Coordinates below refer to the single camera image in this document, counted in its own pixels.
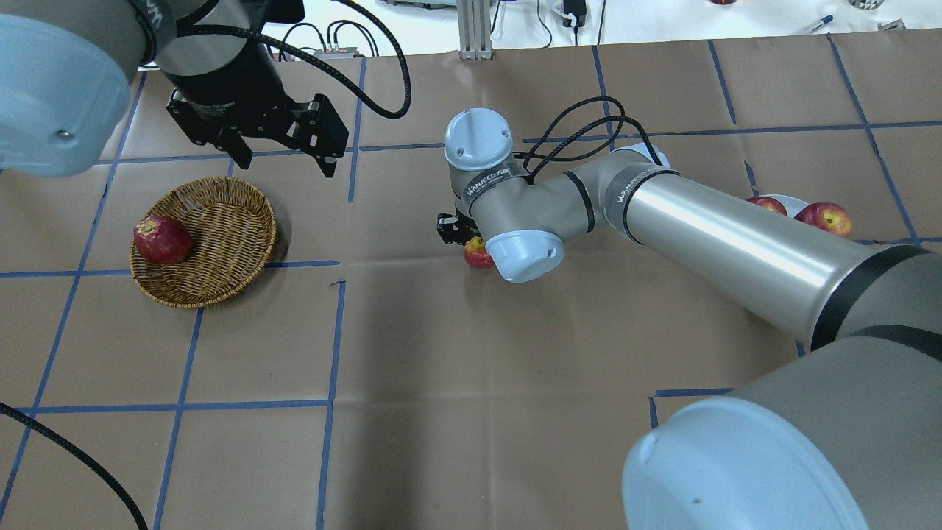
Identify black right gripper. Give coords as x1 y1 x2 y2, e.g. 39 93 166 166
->
436 212 475 246

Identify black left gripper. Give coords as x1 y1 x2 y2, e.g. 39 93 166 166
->
167 93 349 178

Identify red yellow apple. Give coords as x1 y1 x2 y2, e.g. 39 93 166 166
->
462 237 495 269

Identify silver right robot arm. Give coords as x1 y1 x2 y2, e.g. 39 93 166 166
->
444 108 941 529

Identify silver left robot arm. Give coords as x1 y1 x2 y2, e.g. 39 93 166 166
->
1 1 349 177

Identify round woven wicker basket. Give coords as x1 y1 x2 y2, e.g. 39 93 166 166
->
129 177 278 309

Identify red apple in basket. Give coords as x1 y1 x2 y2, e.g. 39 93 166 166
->
132 216 193 264

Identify red apple on plate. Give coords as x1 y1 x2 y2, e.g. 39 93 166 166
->
745 196 789 216

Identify light blue plate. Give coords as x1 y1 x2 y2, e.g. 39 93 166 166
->
765 194 810 219

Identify red apple front plate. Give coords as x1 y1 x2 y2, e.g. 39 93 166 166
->
794 202 854 239

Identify blue pen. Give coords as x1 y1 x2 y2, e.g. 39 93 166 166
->
791 14 834 35

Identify black braided left cable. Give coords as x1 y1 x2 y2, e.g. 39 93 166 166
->
173 0 412 120

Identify aluminium frame post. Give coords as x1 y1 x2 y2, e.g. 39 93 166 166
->
456 0 494 60

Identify black floor cable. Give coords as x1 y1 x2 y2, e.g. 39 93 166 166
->
0 402 149 530

